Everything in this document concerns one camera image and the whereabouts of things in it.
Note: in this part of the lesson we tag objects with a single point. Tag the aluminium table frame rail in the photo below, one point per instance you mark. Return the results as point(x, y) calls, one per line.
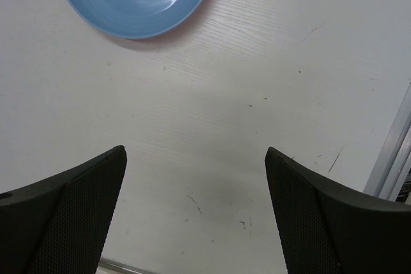
point(393, 163)

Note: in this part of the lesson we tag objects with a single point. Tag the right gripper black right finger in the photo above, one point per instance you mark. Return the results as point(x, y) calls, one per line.
point(326, 227)

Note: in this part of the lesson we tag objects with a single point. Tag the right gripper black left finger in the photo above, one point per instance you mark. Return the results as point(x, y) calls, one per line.
point(60, 224)

